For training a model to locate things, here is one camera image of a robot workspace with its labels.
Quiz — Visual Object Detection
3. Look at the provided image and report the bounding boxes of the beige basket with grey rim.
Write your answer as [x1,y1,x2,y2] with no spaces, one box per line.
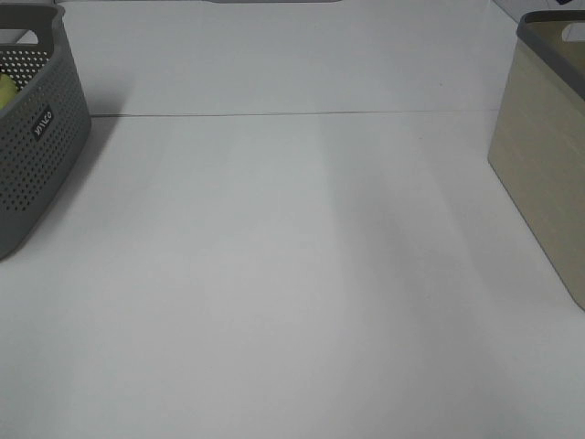
[487,10,584,307]

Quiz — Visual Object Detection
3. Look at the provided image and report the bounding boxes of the grey perforated plastic basket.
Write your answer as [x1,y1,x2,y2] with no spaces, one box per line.
[1,2,91,258]

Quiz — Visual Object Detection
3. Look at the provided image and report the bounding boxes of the yellow-green cloth in basket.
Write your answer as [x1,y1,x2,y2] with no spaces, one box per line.
[0,73,19,109]

